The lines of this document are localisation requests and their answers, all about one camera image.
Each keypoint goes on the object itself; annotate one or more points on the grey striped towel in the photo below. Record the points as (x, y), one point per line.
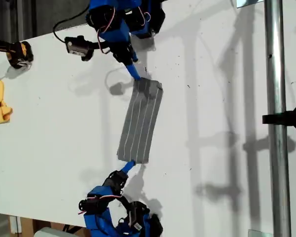
(140, 123)

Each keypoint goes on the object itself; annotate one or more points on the white container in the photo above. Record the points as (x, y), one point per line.
(47, 232)

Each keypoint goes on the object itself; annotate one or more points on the brown cardboard box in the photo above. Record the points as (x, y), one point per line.
(27, 227)

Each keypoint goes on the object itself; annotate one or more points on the black yellow power tool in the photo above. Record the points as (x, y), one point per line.
(19, 53)

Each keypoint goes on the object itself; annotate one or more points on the black clamp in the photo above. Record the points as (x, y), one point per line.
(286, 118)

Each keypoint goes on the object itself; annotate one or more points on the black camera stalk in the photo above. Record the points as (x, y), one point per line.
(101, 45)

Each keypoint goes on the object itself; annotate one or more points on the black camera box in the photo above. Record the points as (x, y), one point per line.
(76, 47)
(136, 214)

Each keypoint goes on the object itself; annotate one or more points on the steel post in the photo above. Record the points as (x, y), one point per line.
(276, 74)

